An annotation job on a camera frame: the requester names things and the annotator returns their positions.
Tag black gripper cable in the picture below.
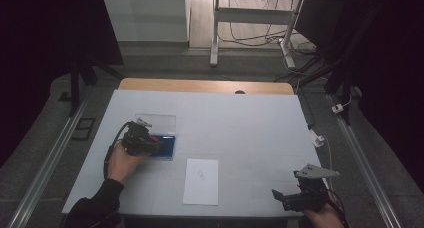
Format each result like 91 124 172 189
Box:
102 121 132 180
324 186 351 228

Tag metal floor rail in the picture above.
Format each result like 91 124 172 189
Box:
5 87 95 228
327 93 405 228

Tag white desk frame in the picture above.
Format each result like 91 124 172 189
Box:
209 0 305 69

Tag white power adapter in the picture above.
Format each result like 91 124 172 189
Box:
310 129 326 149

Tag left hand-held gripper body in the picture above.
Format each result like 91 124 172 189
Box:
120 118 160 157

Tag wooden table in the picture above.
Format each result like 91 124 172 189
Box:
118 77 295 96

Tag white cable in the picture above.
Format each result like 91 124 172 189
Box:
320 135 335 190

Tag white cabinet panel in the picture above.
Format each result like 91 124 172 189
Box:
101 0 192 43

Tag black metal stand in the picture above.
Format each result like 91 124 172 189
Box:
67 52 125 118

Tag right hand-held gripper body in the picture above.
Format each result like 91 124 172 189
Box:
281 163 341 213

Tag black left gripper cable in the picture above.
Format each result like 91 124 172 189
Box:
102 121 132 180

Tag person's left hand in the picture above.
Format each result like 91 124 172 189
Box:
106 141 151 185

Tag black floor cables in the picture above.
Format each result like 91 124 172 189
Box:
218 0 318 57

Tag white paper sheet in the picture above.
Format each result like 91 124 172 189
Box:
182 158 220 207

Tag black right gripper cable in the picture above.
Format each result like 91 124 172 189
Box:
324 186 351 228

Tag blue ink pad box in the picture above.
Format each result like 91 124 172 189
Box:
134 113 177 162

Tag person's right hand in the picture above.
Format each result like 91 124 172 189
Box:
300 190 345 228

